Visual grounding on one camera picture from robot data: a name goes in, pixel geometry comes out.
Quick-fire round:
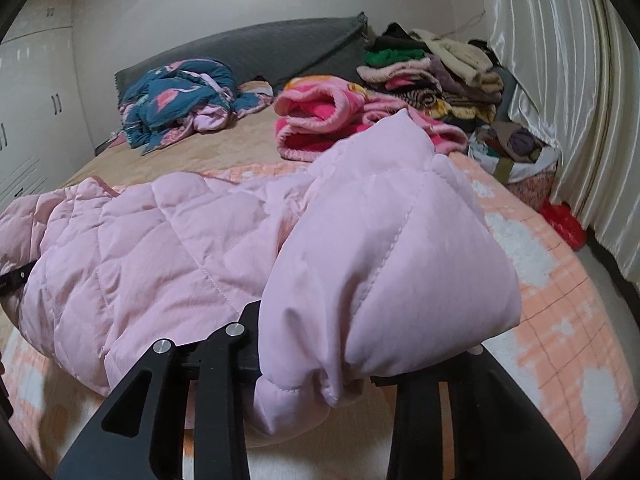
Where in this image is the pink quilted jacket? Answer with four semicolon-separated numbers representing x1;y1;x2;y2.
0;107;523;436

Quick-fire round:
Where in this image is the tan plush blanket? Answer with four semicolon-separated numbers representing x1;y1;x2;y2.
60;80;321;197

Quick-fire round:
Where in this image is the blue flamingo print quilt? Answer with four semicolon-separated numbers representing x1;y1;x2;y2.
117;57;276;156

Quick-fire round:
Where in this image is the grey headboard cushion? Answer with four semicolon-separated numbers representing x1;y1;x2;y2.
114;11;371;106

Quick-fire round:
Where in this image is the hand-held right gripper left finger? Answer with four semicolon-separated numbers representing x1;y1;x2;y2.
55;300;264;480

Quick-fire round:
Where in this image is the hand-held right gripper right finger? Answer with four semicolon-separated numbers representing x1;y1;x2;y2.
369;344;584;480

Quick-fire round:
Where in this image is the white satin curtain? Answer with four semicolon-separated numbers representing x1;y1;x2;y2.
482;0;640;291

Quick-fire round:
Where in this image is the hot pink fleece blanket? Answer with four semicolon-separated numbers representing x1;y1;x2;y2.
272;76;471;163

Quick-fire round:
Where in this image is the bag of clothes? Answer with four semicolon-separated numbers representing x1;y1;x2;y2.
470;120;561;211

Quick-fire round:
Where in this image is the white wardrobe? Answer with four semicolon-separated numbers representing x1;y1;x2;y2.
0;0;96;211

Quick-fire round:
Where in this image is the orange and white checked blanket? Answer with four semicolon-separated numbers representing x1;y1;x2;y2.
0;152;621;480

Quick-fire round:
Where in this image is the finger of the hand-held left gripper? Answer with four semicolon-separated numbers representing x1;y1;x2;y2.
0;260;39;297

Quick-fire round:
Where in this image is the red plastic bag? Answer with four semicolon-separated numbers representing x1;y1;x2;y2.
540;200;587;252

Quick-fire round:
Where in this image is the stack of folded clothes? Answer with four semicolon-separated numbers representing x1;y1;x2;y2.
356;22;506;133

